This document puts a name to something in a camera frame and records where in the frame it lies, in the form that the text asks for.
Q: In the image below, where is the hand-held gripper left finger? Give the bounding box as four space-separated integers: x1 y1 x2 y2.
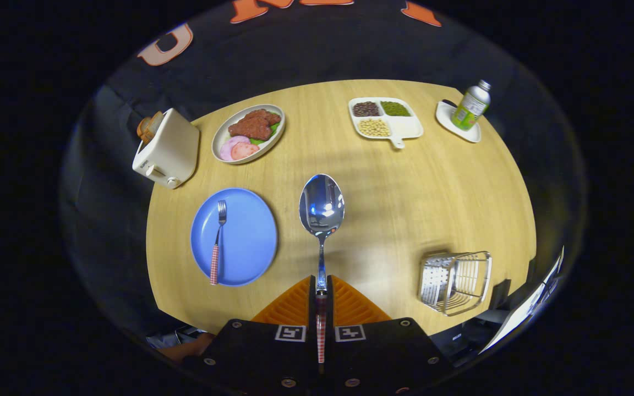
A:
182 275 319 394

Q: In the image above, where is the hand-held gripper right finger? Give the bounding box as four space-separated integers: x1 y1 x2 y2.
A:
325 275 455 394

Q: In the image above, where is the checked handle metal spoon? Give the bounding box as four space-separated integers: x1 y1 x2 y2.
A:
298 174 346 375

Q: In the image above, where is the checked handle metal fork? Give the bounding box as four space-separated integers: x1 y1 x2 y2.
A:
210 200 228 286

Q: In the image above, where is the blue round plate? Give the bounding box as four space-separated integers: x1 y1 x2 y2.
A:
190 188 278 287

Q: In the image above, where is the grey fabric item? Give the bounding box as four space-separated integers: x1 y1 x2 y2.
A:
145 327 207 350

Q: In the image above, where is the red sausage slice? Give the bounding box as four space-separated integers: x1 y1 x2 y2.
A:
231 142 261 161

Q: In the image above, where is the green lettuce leaf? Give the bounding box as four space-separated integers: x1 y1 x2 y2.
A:
250 122 282 146

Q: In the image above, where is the pink ham slice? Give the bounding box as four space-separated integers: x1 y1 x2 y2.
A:
220 136 250 162

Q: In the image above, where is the yellow beans pile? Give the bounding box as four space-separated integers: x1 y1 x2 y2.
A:
358 118 392 138

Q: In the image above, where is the brown meat piece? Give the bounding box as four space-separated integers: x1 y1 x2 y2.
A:
228 108 282 141

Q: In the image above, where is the white flat panel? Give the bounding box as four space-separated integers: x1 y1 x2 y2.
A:
479 246 565 354

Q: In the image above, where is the white divided dish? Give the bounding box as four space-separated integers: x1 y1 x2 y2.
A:
348 97 424 150

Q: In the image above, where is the white oval plate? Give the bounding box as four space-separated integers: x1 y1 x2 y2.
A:
211 104 286 165

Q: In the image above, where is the white toaster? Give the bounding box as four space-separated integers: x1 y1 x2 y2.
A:
132 108 201 190

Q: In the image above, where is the green beans pile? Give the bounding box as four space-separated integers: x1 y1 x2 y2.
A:
380 101 412 117

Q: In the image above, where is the small white dish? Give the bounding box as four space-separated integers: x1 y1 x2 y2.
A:
435 101 482 144

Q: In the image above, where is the toasted bread slice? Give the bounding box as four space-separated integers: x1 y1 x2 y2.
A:
136 111 165 145

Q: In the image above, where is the green label bottle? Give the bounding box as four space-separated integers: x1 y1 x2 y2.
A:
451 79 492 131

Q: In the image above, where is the metal wire rack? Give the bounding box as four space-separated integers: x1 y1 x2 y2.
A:
418 251 493 317

